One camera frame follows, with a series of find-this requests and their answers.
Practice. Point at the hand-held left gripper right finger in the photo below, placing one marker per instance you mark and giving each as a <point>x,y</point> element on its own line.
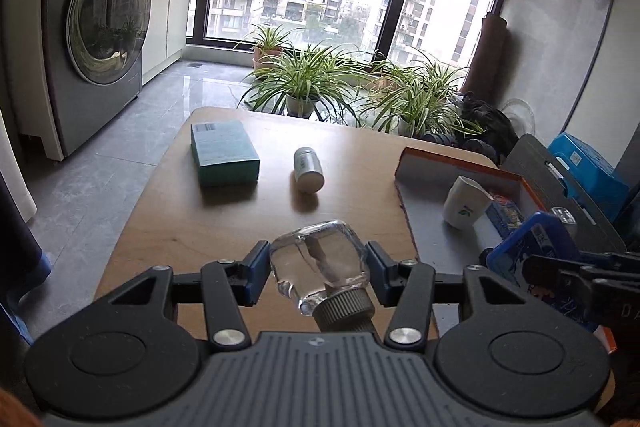
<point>377,274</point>

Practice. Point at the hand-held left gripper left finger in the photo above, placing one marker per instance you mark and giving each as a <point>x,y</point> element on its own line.
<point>257,267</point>

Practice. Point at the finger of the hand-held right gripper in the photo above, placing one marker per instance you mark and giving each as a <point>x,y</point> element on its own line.
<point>555,274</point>
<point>610,259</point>

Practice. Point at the blue box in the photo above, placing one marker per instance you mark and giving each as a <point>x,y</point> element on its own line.
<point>520,247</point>

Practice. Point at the clear glass bottle grey cap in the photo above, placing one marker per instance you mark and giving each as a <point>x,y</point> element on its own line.
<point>320,252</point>

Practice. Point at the orange-edged cardboard box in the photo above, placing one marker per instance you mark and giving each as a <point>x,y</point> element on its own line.
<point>440,237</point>

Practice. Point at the colourful snack packet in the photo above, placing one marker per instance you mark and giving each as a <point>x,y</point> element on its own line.
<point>505,217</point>

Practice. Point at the blue plastic crate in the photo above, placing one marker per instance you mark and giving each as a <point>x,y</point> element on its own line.
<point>595,172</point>

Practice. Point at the white cup green leaf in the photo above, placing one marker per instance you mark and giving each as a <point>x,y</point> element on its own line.
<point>465,207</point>

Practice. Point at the white capped pill bottle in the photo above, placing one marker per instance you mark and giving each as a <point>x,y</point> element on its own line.
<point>307,167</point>

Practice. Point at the teal cardboard box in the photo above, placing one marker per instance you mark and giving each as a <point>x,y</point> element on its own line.
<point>220,147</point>

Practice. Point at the dark slipper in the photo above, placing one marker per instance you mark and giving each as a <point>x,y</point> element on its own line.
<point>440,139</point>
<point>477,152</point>

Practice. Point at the white fan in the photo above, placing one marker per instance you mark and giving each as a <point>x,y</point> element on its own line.
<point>520,114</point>

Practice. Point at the black bag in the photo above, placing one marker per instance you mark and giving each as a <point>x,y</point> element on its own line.
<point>485,117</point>

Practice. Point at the large spider plant white pot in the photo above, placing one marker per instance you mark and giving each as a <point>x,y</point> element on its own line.
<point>305,82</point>

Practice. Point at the small spider plant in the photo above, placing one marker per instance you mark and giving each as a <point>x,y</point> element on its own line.
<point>390,72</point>

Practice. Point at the spider plant terracotta pot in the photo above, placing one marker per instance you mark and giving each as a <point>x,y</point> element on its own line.
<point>267,44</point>

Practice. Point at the silver front-load washing machine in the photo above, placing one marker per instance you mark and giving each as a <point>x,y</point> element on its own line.
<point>65,57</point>

